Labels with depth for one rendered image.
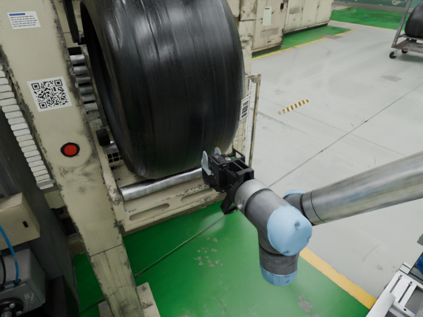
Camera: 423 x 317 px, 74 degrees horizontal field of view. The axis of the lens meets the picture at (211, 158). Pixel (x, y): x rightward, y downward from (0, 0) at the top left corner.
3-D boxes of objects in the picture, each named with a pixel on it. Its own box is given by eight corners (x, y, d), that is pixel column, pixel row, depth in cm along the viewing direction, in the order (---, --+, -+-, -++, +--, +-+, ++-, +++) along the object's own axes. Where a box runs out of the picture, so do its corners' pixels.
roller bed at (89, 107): (55, 138, 111) (25, 62, 94) (52, 122, 122) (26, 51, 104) (106, 127, 118) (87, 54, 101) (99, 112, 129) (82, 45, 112)
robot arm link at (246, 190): (274, 212, 59) (241, 226, 56) (261, 200, 63) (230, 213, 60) (276, 183, 55) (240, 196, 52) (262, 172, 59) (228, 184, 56)
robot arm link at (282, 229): (280, 268, 48) (279, 234, 44) (245, 229, 57) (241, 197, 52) (315, 248, 51) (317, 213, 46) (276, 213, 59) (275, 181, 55)
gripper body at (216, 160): (233, 146, 68) (263, 168, 58) (233, 175, 72) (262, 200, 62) (204, 154, 65) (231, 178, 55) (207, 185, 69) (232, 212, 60)
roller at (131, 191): (120, 201, 82) (116, 187, 83) (120, 204, 86) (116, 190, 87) (224, 167, 95) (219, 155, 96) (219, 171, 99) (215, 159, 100)
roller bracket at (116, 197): (118, 222, 82) (110, 198, 76) (95, 154, 111) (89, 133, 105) (128, 219, 83) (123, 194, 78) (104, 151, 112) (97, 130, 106)
